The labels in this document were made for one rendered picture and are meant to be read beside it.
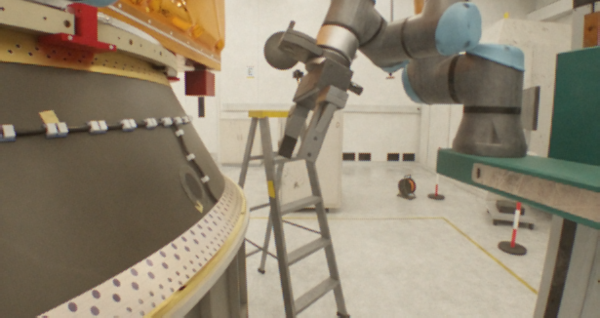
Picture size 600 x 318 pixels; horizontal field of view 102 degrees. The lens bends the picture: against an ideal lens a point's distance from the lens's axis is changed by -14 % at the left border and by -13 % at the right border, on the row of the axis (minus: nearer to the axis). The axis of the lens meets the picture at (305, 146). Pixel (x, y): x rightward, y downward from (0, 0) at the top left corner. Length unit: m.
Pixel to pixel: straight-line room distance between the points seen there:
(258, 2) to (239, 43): 1.25
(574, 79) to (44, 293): 0.95
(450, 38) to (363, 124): 7.71
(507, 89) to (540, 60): 5.58
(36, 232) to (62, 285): 0.09
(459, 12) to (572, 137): 0.34
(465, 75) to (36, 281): 0.83
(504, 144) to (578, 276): 0.31
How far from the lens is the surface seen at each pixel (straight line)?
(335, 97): 0.38
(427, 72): 0.71
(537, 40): 6.29
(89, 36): 0.73
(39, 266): 0.56
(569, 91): 0.70
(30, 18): 0.69
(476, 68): 0.66
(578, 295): 0.79
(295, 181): 4.12
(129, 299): 0.59
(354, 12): 0.51
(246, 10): 8.63
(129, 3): 1.03
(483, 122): 0.65
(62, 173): 0.61
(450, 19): 0.48
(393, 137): 8.40
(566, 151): 0.70
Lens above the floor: 1.52
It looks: 7 degrees down
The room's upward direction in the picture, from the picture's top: 1 degrees clockwise
